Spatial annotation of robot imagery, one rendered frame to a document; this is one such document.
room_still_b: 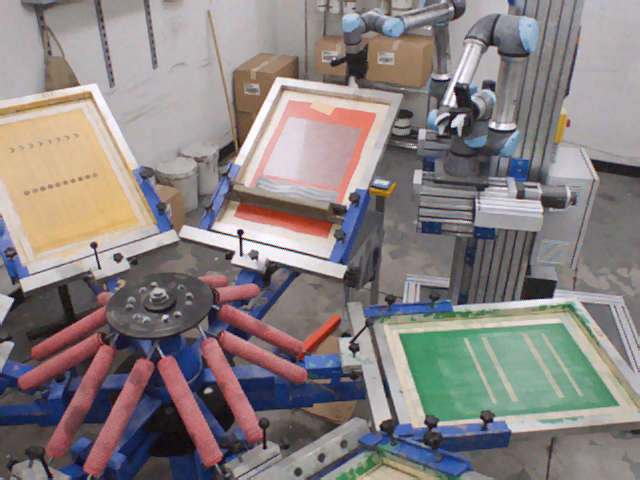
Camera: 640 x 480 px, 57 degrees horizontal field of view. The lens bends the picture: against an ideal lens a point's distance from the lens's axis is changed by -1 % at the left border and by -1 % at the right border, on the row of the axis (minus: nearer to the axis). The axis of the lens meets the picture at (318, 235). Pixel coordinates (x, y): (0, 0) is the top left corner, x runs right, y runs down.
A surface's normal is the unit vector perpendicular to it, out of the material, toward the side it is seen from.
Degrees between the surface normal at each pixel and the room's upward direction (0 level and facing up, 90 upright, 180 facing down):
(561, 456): 0
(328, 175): 32
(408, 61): 89
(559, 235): 90
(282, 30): 90
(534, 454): 0
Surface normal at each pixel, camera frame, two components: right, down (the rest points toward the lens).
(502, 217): -0.18, 0.51
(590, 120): -0.41, 0.47
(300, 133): -0.22, -0.47
